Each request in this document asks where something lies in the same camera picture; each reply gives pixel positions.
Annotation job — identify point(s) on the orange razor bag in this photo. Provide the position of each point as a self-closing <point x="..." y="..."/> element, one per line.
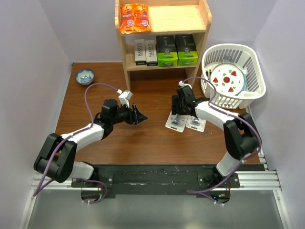
<point x="141" y="18"/>
<point x="127" y="19"/>

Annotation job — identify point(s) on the blue white ceramic bowl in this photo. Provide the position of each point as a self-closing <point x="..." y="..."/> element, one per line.
<point x="84" y="76"/>

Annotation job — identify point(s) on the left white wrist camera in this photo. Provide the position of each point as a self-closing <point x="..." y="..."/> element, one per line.
<point x="124" y="97"/>

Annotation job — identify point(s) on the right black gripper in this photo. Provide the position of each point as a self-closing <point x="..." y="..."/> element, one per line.
<point x="175" y="109"/>

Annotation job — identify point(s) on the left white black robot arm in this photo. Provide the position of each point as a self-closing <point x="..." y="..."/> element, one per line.
<point x="57" y="155"/>

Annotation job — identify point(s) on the white watermelon pattern plate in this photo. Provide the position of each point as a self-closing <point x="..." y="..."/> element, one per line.
<point x="228" y="79"/>

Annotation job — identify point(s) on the aluminium rail frame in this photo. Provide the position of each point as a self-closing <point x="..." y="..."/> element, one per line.
<point x="258" y="204"/>

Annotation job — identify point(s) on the white plastic laundry basket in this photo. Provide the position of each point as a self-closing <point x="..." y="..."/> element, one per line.
<point x="246" y="59"/>

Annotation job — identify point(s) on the blue razor blister pack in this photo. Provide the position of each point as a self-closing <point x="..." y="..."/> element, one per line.
<point x="176" y="122"/>
<point x="197" y="124"/>

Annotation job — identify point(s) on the white Harry's razor box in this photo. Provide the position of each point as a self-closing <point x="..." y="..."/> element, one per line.
<point x="151" y="53"/>

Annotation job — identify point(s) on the silver Harry's razor box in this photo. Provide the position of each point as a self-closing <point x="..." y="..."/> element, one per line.
<point x="139" y="52"/>

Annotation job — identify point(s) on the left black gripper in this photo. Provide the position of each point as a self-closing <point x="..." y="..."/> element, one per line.
<point x="134" y="116"/>

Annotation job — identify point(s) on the black green razor box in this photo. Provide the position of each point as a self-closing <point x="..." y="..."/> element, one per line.
<point x="186" y="49"/>
<point x="166" y="51"/>

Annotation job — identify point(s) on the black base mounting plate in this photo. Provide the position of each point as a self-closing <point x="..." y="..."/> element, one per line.
<point x="113" y="180"/>

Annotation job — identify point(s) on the wooden two-tier shelf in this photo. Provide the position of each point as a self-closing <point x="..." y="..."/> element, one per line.
<point x="167" y="17"/>

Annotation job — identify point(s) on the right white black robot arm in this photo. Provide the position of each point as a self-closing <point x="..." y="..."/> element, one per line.
<point x="240" y="134"/>

